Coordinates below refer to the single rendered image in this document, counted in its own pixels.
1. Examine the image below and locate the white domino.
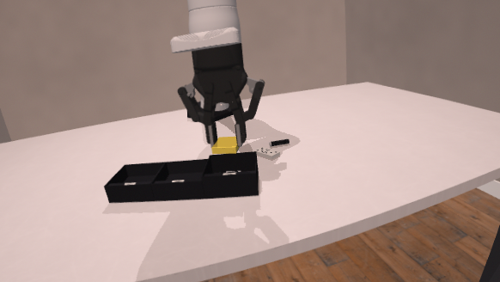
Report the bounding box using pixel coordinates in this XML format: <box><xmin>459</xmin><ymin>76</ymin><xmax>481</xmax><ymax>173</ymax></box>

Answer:
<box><xmin>254</xmin><ymin>147</ymin><xmax>280</xmax><ymax>159</ymax></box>

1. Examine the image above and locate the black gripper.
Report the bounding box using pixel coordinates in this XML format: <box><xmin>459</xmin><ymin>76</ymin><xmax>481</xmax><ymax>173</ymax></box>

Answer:
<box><xmin>178</xmin><ymin>43</ymin><xmax>265</xmax><ymax>148</ymax></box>

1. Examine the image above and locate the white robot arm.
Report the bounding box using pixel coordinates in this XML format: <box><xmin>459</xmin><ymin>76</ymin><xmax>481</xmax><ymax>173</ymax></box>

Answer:
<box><xmin>170</xmin><ymin>0</ymin><xmax>241</xmax><ymax>53</ymax></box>

